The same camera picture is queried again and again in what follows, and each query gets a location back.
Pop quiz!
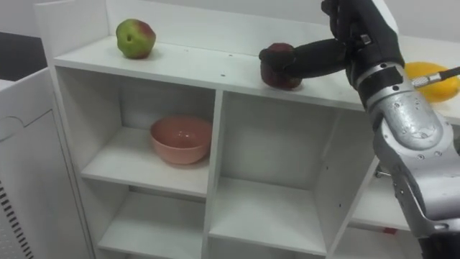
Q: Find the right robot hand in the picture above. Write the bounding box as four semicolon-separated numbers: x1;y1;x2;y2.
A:
258;0;406;90

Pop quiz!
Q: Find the white shelf unit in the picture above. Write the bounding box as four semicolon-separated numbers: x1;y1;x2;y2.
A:
34;0;460;259

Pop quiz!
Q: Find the yellow fruit soft toy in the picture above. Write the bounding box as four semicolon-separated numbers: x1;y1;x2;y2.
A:
404;61;460;104

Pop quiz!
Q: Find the green red apple soft toy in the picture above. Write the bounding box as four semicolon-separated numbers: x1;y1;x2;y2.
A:
115;18;157;60

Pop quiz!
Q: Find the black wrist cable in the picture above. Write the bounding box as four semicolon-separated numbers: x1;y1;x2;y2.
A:
411;66;460;89

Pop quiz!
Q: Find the pink bowl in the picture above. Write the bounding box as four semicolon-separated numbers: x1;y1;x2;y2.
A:
149;114;213;165

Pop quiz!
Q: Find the dark red fruit soft toy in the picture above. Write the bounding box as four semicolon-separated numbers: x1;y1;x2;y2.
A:
259;42;303;91

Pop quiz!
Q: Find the white cabinet with vent slots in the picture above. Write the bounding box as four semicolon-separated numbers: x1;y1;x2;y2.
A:
0;67;95;259

